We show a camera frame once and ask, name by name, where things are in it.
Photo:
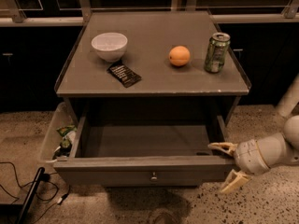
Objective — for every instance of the metal railing frame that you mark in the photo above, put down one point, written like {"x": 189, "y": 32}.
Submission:
{"x": 221, "y": 11}

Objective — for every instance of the orange fruit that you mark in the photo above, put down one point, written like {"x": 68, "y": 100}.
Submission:
{"x": 179, "y": 56}

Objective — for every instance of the black bar on floor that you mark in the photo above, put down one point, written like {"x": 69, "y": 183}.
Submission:
{"x": 30, "y": 196}

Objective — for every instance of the white ceramic bowl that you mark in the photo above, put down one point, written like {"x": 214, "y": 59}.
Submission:
{"x": 110, "y": 46}

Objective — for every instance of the green soda can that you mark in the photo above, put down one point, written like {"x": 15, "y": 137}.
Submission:
{"x": 216, "y": 52}

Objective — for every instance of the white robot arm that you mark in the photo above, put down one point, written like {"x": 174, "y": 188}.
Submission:
{"x": 280, "y": 149}

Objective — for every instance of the black snack packet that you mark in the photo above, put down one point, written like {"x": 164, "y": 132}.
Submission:
{"x": 124, "y": 74}

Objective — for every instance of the green snack bag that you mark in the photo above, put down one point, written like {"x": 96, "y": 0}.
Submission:
{"x": 68, "y": 134}

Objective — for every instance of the clear plastic bin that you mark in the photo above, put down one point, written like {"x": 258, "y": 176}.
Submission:
{"x": 52, "y": 139}

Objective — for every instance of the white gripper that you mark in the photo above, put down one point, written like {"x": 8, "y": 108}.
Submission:
{"x": 248, "y": 156}

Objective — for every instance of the grey top drawer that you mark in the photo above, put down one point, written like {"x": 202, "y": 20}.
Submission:
{"x": 140, "y": 152}

